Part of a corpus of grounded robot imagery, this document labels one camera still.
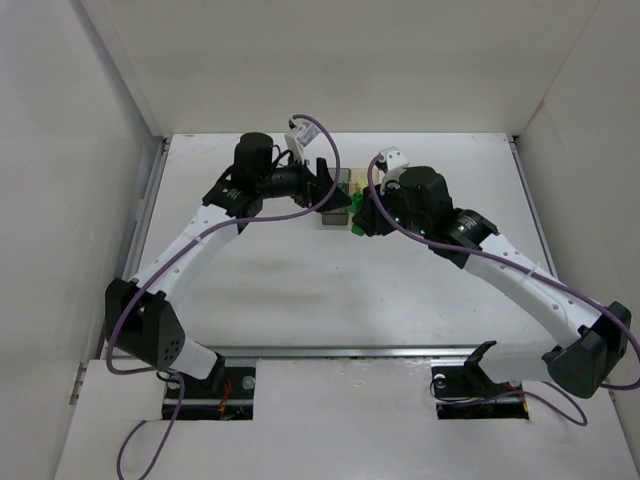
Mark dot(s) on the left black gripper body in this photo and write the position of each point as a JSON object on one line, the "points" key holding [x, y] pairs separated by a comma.
{"points": [[310, 183]]}

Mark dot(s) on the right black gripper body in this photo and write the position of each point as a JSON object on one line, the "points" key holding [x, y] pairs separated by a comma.
{"points": [[373, 216]]}

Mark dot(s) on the green yellow lego cluster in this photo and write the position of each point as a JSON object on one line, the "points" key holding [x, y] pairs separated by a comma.
{"points": [[353, 209]]}

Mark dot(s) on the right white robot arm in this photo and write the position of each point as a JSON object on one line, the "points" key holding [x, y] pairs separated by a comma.
{"points": [[588, 339]]}

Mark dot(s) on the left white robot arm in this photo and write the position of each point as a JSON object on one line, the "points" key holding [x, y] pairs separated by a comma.
{"points": [[140, 313]]}

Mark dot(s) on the dark grey transparent container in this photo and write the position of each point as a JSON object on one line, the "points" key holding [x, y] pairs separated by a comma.
{"points": [[336, 210]]}

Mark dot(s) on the light wooden container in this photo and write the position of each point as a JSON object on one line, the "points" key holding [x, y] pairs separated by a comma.
{"points": [[358, 180]]}

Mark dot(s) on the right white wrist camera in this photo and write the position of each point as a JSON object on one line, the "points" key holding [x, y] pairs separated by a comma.
{"points": [[391, 162]]}

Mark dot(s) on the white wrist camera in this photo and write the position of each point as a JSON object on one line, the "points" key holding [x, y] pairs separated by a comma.
{"points": [[391, 162], [301, 133]]}

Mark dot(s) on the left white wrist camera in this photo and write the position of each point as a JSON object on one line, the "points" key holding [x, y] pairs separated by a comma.
{"points": [[301, 133]]}

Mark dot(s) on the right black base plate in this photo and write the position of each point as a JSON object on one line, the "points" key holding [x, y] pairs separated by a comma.
{"points": [[467, 393]]}

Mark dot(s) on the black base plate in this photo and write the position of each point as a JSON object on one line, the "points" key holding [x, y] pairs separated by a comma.
{"points": [[467, 393], [229, 399]]}

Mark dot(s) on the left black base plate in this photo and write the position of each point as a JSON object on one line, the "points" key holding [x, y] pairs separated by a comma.
{"points": [[229, 399]]}

